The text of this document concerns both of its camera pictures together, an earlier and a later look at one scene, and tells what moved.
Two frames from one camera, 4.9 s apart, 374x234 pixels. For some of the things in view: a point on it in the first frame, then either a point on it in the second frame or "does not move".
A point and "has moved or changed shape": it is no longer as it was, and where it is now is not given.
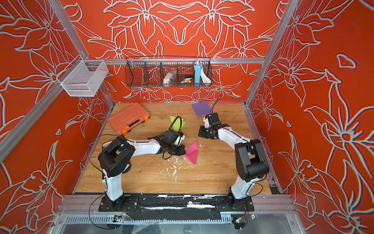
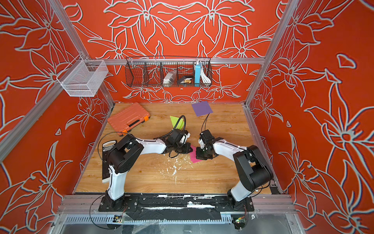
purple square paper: x=201 y=108 does not move
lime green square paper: x=177 y=123 does not move
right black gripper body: x=206 y=132 -> x=203 y=153
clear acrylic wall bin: x=83 y=78 does not move
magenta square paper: x=191 y=152 has moved or changed shape
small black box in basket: x=186 y=79 does not move
